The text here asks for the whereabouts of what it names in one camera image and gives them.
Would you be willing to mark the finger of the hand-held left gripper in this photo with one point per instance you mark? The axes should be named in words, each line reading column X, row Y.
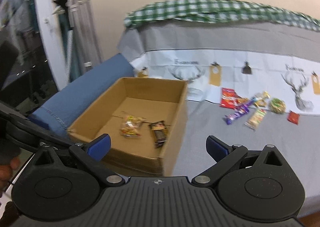
column 30, row 129

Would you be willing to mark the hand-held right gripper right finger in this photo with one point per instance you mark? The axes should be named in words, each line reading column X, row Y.
column 216, row 147

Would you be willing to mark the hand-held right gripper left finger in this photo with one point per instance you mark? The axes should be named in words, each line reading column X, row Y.
column 100, row 145

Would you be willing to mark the purple snack packet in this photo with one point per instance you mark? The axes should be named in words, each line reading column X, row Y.
column 236, row 115
column 246, row 104

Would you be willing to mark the large red snack packet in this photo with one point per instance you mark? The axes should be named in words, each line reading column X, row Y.
column 229, row 99

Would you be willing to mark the round green rice cake packet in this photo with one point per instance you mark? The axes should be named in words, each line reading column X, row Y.
column 277, row 105

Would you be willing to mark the cardboard box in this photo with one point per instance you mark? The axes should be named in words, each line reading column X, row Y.
column 150, row 89

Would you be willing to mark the person's left hand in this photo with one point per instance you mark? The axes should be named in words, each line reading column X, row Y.
column 7, row 170

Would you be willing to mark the clear candy packet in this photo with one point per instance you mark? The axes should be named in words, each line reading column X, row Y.
column 131, row 126

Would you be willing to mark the green beige snack packet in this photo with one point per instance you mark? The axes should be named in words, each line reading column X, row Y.
column 256, row 119

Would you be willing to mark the dark brown snack bar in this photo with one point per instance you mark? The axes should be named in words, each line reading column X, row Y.
column 158, row 133

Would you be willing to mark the yellow candy wrapper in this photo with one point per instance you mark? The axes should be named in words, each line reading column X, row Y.
column 262, row 99

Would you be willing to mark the white curtain clip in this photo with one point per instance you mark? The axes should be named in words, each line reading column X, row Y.
column 87, row 64

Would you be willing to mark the small red snack packet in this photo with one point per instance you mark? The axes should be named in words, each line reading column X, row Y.
column 293, row 117

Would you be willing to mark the grey curtain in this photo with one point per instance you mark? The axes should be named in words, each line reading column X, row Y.
column 85, row 29

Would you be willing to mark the grey printed bedsheet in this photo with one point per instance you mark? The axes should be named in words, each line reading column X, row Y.
column 225, row 39

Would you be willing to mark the green checked blanket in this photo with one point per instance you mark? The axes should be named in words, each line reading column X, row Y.
column 212, row 10

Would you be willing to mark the white window frame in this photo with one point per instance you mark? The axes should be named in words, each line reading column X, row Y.
column 47, row 41

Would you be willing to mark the black bracket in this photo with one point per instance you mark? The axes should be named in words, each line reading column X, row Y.
column 61, row 1

